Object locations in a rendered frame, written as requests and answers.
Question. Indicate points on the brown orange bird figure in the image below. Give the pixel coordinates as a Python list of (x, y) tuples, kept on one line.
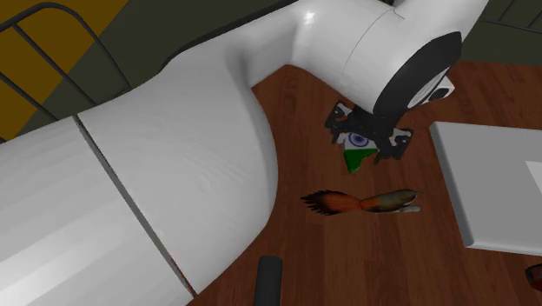
[(381, 202)]

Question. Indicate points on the flat white box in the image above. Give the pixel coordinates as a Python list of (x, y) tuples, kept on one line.
[(487, 186)]

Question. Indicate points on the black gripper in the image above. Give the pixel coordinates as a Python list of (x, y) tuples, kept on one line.
[(369, 123)]

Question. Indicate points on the dark red round thing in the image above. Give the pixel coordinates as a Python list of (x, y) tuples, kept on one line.
[(535, 278)]

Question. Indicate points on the white green flag map figure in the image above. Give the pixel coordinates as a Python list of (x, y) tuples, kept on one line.
[(358, 155)]

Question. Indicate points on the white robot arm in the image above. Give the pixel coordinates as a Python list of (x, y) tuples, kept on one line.
[(178, 169)]

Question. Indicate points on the black cylinder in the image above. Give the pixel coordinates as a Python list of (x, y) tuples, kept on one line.
[(268, 282)]

